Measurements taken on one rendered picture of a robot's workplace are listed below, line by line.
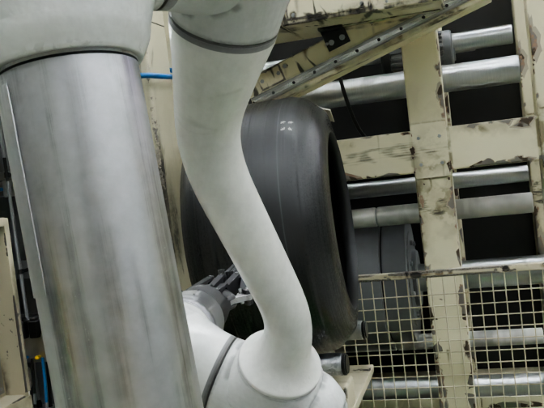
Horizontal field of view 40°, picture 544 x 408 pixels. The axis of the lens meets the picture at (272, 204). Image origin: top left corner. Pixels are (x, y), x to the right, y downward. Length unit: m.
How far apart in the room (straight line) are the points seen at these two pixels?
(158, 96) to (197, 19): 1.04
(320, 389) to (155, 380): 0.45
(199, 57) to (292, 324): 0.33
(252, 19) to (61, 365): 0.31
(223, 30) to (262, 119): 0.86
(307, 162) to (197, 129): 0.71
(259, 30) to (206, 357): 0.44
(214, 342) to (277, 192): 0.50
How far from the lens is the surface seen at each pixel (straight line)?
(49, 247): 0.51
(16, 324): 1.65
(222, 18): 0.63
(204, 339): 0.95
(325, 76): 1.94
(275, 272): 0.80
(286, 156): 1.41
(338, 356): 1.52
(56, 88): 0.51
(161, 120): 1.68
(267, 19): 0.65
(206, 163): 0.74
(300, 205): 1.37
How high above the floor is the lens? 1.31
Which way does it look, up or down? 3 degrees down
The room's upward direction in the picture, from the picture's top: 7 degrees counter-clockwise
